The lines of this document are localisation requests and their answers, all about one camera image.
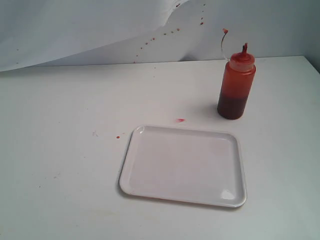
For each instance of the red ketchup squeeze bottle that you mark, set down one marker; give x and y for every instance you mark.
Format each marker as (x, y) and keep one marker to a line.
(238, 77)

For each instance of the white rectangular plastic tray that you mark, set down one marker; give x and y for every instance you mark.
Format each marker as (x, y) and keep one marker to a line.
(184, 165)

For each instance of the white paper backdrop sheet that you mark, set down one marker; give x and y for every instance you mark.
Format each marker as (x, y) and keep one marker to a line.
(34, 32)

